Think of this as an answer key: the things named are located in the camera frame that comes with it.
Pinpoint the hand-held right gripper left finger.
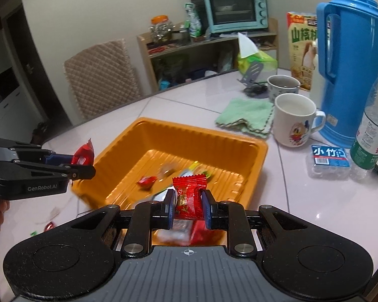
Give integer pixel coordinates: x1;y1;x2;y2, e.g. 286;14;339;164
66;190;177;258

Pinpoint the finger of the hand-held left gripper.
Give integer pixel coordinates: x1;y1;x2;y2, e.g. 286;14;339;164
0;138;75;166
14;160;97;181

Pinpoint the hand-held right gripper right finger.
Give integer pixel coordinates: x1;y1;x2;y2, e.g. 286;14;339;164
201;190;311;258

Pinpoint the red gold-print snack packet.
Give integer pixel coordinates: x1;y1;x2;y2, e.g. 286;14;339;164
172;174;208;221
189;220;228;246

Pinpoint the yellow green candy packet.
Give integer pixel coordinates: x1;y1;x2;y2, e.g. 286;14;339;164
179;161;215;182

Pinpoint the orange plastic tray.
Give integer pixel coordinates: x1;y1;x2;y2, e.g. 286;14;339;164
72;117;269;246

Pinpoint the pale pink snack packet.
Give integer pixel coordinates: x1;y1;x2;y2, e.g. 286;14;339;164
171;219;193;244

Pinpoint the round beige snack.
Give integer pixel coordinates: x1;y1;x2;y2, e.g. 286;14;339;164
159;163;177;177

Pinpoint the white drawer cabinet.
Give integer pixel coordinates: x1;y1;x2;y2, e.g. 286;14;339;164
0;66;51;139

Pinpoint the beige quilted chair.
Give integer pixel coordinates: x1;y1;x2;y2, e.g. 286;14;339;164
64;39;142;121

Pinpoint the green cloth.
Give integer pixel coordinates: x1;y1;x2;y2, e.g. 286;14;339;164
216;98;275;139

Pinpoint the white cartoon mug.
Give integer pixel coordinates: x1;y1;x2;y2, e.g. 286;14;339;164
272;93;327;148

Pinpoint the clear toothpick pack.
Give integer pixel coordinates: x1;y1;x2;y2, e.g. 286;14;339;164
309;145;352;180

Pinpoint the wooden shelf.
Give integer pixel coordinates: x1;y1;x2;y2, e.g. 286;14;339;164
136;17;279;94

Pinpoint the grey phone stand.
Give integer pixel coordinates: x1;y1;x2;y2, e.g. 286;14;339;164
236;61;268;97

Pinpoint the grey patterned mug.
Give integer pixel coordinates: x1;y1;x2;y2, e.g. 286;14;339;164
267;75;302;103

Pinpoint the green tissue pack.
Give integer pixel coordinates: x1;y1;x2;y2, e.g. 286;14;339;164
237;32;278;77

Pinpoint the orange-lid glass jar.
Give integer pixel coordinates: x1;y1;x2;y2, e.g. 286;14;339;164
149;15;176;43

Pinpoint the clear water bottle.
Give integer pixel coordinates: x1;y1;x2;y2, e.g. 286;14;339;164
350;56;378;172

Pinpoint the yellow snack box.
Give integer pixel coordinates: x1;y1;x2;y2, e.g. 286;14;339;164
287;11;319;92

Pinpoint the green white bag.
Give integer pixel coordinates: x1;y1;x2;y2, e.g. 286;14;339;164
184;3;202;38

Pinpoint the blue thermos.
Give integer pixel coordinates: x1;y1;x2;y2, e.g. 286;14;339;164
316;0;378;148

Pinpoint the teal toaster oven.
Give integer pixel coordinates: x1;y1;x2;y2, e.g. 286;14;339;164
191;0;269;34

